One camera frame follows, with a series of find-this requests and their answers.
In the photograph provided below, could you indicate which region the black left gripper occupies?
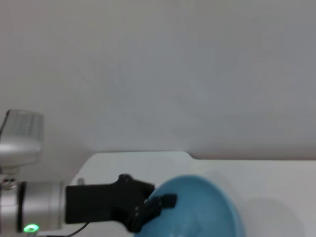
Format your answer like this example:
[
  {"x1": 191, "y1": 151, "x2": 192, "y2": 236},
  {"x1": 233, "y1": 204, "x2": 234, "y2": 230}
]
[{"x1": 64, "y1": 173, "x2": 178, "y2": 233}]

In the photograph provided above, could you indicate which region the blue bowl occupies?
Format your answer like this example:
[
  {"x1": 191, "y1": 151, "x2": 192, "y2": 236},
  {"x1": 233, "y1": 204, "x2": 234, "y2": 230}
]
[{"x1": 137, "y1": 174, "x2": 247, "y2": 237}]

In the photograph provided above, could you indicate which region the grey wrist connector cable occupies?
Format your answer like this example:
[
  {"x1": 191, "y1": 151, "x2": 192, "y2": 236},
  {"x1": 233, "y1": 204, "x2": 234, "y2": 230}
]
[{"x1": 63, "y1": 221, "x2": 90, "y2": 237}]

